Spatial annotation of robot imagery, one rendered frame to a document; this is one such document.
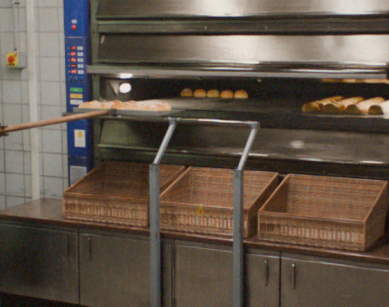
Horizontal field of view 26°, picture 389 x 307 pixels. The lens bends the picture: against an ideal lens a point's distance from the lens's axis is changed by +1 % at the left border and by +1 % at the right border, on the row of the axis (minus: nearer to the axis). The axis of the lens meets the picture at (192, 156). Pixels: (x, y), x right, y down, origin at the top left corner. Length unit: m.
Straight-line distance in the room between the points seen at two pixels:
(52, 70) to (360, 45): 1.97
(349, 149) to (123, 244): 1.32
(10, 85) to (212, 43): 1.46
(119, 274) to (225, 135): 0.99
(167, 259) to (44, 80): 1.57
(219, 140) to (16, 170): 1.49
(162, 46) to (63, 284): 1.49
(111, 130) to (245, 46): 1.03
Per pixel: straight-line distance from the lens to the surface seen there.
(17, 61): 5.53
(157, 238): 4.52
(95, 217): 4.82
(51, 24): 5.46
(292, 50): 4.71
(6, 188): 5.79
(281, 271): 4.32
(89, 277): 4.86
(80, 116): 4.49
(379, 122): 4.60
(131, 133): 5.19
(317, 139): 4.72
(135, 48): 5.13
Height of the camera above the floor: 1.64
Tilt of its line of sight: 8 degrees down
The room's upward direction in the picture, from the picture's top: straight up
